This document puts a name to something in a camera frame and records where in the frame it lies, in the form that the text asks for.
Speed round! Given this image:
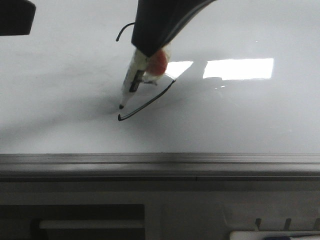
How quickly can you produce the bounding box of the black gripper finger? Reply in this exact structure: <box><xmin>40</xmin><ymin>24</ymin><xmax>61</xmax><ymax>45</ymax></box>
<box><xmin>131</xmin><ymin>0</ymin><xmax>212</xmax><ymax>57</ymax></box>

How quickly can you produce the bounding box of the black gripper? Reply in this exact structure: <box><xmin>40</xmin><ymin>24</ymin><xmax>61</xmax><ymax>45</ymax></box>
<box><xmin>0</xmin><ymin>0</ymin><xmax>37</xmax><ymax>36</ymax></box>

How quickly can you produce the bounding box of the red magnet taped to marker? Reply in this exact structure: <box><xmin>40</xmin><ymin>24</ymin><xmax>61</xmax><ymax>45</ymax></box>
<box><xmin>142</xmin><ymin>44</ymin><xmax>171</xmax><ymax>85</ymax></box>

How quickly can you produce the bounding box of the white black whiteboard marker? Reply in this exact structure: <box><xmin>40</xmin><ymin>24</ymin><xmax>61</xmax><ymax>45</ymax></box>
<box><xmin>119</xmin><ymin>48</ymin><xmax>149</xmax><ymax>110</ymax></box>

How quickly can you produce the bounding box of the white whiteboard with aluminium frame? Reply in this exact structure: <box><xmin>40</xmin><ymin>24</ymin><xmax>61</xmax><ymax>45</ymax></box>
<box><xmin>0</xmin><ymin>0</ymin><xmax>320</xmax><ymax>179</ymax></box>

